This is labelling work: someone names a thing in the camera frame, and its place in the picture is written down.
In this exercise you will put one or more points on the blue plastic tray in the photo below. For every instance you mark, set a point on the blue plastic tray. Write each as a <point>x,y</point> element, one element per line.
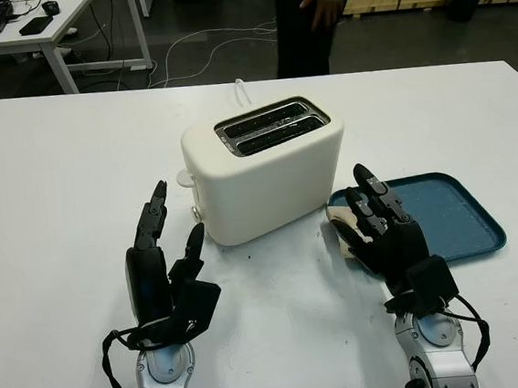
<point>449,217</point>

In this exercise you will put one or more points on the black computer mouse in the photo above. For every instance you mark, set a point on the black computer mouse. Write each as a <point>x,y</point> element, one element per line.
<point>50,7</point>

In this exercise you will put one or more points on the black smartphone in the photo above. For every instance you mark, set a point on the black smartphone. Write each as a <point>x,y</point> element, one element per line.
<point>35,25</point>

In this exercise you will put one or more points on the white toaster lever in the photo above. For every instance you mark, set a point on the white toaster lever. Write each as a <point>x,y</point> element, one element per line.
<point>183,178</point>

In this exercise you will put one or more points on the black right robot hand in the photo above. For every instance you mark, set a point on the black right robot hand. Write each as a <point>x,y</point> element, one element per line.
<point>397,245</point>

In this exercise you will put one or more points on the white office desk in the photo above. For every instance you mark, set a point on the white office desk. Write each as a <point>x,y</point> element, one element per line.
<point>54,21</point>

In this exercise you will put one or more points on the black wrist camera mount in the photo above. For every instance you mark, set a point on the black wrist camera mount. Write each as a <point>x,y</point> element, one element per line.
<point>433,283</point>
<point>198,305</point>

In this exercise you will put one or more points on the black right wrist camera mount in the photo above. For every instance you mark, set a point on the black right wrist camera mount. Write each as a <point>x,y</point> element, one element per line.
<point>433,283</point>

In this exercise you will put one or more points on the standing person in dark trousers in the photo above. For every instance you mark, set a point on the standing person in dark trousers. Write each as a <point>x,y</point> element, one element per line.
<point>303,29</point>

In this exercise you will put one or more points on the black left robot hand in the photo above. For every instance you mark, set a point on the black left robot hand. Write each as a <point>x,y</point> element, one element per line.
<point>148,282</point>

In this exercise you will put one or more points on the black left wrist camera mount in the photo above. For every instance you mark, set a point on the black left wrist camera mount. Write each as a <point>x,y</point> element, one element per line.
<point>198,305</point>

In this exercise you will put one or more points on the white two-slot toaster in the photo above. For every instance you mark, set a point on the white two-slot toaster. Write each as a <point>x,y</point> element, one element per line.
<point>267,188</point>

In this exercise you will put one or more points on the pale bread slice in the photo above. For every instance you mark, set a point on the pale bread slice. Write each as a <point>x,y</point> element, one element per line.
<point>341,213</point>

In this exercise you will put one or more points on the white toaster knob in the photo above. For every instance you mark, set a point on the white toaster knob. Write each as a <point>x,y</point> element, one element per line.
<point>196,214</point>

